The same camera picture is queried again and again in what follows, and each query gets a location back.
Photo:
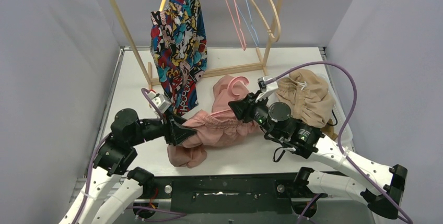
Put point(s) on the blue hanger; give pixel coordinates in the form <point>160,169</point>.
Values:
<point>248,20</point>

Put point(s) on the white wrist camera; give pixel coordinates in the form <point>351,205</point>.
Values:
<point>159,102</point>
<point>267,86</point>

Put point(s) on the colourful comic print shorts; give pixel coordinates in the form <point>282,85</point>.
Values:
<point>179,50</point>

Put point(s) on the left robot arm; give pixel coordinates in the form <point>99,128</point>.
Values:
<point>111,186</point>

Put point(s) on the beige shorts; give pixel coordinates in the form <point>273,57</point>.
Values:
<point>308,96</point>

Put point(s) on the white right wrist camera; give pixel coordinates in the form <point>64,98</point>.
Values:
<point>267,86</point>

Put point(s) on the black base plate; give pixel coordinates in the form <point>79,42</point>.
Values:
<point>230,194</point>

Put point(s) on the white plastic basket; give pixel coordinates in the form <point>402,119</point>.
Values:
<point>340,117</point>

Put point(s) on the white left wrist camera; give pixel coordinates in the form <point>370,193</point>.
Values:
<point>159,102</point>

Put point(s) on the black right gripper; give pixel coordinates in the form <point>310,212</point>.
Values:
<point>243,108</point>

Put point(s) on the beige wooden hanger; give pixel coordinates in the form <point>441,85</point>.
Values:
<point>268,4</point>

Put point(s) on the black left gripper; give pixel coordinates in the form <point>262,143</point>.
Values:
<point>171,131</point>

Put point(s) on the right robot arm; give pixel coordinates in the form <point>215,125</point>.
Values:
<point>378,186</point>

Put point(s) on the pink shorts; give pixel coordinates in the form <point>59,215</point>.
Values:
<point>212,131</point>

